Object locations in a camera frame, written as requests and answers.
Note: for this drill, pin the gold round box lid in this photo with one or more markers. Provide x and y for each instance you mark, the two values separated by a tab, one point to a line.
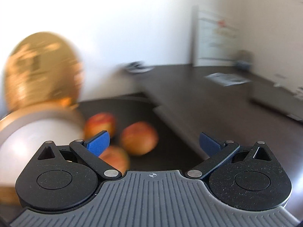
43	68

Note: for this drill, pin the dark raised desk shelf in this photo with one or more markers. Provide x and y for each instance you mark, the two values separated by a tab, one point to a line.
190	103

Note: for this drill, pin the small blue grey device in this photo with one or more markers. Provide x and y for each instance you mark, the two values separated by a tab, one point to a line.
243	60

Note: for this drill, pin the white paper sheet stack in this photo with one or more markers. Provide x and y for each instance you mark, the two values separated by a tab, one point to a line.
225	80

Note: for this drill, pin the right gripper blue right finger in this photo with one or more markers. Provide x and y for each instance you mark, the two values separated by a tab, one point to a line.
219	153

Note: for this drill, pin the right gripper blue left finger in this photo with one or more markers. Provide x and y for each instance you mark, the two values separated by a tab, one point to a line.
89	151

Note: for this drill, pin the framed certificate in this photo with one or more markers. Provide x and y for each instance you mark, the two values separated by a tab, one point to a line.
215	39

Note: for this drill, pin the gold round gift box base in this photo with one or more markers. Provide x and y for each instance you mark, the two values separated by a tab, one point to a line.
23	132

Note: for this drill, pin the red yellow apple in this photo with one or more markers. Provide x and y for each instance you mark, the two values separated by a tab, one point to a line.
99	122

